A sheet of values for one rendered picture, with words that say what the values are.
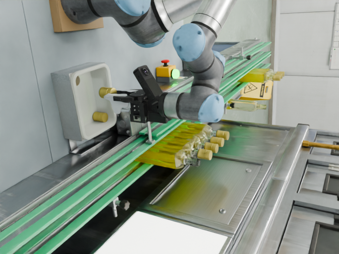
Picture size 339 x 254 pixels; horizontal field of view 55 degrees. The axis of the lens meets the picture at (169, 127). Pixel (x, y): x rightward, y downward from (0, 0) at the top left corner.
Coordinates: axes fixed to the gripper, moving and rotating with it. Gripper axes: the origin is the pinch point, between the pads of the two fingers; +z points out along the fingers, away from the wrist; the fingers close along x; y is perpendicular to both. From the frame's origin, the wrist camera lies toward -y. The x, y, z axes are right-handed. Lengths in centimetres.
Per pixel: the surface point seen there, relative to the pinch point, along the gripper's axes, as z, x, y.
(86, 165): 4.8, -10.9, 20.5
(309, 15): 21, 611, 11
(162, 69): 13, 53, 3
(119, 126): 9.1, 12.6, 16.5
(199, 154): -20.5, 17.7, 25.4
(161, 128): -2.9, 22.7, 19.3
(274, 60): 82, 613, 94
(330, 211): -63, 26, 42
